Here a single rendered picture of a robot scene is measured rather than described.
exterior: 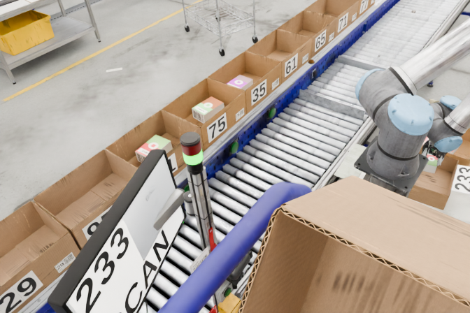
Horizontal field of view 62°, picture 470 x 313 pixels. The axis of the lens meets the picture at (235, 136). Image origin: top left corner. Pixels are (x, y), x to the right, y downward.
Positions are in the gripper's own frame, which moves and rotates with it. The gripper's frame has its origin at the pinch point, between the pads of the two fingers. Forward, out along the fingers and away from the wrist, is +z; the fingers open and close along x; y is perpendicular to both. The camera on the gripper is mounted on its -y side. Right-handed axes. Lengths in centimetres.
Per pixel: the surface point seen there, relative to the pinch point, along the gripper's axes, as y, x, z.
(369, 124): -43, -34, 19
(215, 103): -4, -119, -3
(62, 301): 141, -71, -62
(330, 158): -5, -48, 19
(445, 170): -15.8, 9.8, 17.3
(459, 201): 3.3, 17.7, 18.3
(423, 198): 11.1, 1.2, 15.1
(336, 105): -51, -57, 15
